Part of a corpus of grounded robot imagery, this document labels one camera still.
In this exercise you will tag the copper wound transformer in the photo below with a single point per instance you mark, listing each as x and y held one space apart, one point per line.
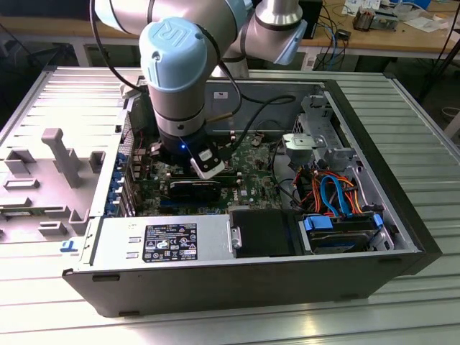
363 21

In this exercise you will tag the blue disk carrier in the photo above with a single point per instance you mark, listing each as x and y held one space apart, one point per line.
318 223

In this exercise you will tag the black PC case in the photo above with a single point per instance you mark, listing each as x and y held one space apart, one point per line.
215 287

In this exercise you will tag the black graphics card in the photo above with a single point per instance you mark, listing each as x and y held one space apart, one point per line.
194 192

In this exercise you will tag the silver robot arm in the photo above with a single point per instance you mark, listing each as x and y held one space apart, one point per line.
172 54

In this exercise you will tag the blue plastic clip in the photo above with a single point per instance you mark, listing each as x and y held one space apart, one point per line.
64 246

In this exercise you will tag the white printed box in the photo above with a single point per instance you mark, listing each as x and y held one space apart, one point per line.
359 5

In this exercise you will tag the black desktop tower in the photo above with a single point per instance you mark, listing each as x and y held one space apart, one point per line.
313 18

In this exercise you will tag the black power adapter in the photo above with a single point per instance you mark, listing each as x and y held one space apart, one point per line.
343 35

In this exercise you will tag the green motherboard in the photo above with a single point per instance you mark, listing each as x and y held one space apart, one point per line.
258 172

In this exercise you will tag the RAM slot with white clips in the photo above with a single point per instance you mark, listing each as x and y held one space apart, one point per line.
231 174
231 179

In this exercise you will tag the black equipment box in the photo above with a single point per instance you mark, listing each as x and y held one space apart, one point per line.
54 9

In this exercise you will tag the grey parts rack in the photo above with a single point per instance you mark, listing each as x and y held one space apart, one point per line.
59 151

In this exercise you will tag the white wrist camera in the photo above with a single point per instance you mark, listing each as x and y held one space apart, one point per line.
210 171

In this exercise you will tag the white tape roll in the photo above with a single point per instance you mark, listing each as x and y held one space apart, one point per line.
440 17

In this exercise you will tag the blue slot cover tab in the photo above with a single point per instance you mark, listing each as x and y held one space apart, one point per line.
120 161
111 208
115 187

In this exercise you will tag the black slanted desk leg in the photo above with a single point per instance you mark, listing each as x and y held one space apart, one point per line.
442 61

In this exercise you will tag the white paper sheet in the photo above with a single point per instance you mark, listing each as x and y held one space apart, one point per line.
426 23

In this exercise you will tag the hard disk drive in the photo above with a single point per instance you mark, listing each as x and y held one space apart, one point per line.
341 239

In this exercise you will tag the silver metal drive cage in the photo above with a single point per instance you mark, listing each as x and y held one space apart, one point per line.
302 142

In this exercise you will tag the silver power supply unit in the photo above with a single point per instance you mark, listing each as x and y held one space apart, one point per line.
115 237

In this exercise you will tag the wooden workbench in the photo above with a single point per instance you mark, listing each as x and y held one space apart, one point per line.
54 28

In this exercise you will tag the grey metal device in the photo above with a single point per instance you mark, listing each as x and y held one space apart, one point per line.
386 22

